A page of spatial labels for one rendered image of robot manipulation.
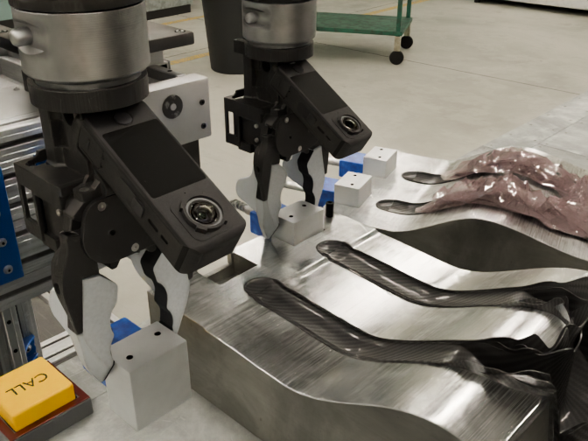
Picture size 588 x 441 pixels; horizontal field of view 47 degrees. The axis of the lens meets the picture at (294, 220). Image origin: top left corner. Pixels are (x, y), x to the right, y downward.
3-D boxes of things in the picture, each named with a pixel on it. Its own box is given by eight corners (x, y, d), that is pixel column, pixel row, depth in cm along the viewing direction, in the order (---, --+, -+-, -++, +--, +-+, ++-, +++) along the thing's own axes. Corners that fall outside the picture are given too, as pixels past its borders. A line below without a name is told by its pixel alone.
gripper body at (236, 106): (272, 131, 81) (270, 28, 76) (326, 150, 76) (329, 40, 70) (223, 149, 76) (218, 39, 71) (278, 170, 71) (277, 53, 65)
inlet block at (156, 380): (45, 353, 57) (33, 299, 54) (97, 327, 60) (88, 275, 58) (137, 432, 49) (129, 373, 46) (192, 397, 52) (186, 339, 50)
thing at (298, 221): (217, 227, 85) (215, 188, 82) (247, 214, 88) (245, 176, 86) (294, 265, 77) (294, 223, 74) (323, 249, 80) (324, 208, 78)
